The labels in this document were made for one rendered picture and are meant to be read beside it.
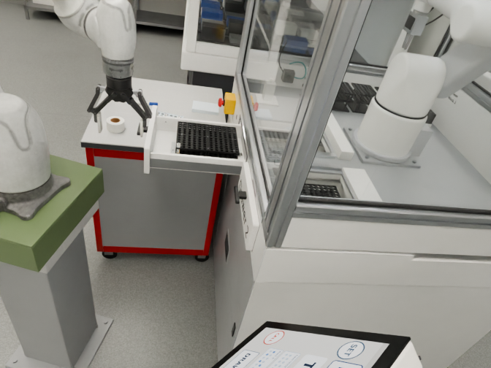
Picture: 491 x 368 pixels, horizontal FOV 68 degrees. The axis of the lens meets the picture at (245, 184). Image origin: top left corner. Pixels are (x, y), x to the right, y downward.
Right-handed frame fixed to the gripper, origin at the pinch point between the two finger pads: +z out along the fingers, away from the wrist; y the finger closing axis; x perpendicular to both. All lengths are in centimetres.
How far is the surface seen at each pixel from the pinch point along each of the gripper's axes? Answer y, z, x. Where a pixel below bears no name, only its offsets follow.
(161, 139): 12.9, 7.5, 7.7
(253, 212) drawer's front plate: 41, -2, -38
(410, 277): 88, 7, -52
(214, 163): 32.1, 3.8, -9.6
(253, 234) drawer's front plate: 41, 2, -43
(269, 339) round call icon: 38, -10, -79
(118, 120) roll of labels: -5.7, 11.8, 25.7
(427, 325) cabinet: 109, 34, -52
